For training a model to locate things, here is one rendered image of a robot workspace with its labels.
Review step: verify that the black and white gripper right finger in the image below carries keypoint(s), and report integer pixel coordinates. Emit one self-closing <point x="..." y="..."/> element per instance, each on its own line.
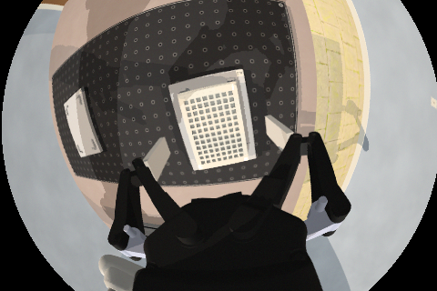
<point x="329" y="206"/>

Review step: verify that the black perforated breadboard plate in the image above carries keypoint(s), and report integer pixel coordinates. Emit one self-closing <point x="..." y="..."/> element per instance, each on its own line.
<point x="126" y="71"/>

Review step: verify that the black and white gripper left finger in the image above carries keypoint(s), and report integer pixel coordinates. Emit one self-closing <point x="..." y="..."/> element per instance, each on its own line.
<point x="127" y="233"/>

